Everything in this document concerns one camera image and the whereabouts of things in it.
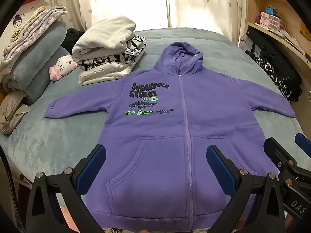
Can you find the black and white printed garment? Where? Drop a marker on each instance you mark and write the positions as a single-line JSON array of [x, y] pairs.
[[136, 46]]

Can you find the black bag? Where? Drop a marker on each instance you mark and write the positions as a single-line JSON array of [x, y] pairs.
[[279, 51]]

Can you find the yellow paper bag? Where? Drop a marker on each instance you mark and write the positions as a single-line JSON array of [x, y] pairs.
[[305, 29]]

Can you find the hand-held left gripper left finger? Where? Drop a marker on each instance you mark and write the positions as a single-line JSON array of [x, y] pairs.
[[93, 167]]

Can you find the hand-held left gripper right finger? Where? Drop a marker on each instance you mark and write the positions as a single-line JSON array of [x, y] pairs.
[[221, 171]]

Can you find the white leaf-print curtain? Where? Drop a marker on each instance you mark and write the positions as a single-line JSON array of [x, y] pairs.
[[145, 2]]

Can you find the pink storage boxes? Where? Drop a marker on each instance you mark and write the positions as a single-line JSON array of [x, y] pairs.
[[271, 20]]

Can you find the folded grey-blue quilt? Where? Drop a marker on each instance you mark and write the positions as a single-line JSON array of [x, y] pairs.
[[43, 58]]

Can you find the purple zip hoodie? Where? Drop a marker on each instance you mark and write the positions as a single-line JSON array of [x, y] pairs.
[[158, 150]]

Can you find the beige crumpled cloth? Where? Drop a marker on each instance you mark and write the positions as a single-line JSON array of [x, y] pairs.
[[12, 111]]

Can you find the wooden wall shelf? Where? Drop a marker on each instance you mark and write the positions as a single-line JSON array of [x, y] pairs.
[[291, 46]]

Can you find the floral folded bedding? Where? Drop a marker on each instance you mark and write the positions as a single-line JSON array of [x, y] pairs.
[[36, 29]]

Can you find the black and white patterned cloth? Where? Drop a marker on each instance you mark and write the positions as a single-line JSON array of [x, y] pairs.
[[274, 77]]

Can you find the grey-blue bed blanket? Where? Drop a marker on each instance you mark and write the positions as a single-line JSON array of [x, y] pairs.
[[60, 138]]

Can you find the white cardboard box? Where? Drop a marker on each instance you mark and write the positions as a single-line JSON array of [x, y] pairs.
[[245, 43]]

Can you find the white and pink cat plush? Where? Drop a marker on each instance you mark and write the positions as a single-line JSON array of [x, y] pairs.
[[64, 64]]

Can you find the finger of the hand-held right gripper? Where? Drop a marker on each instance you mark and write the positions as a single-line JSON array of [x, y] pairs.
[[303, 144], [274, 150]]

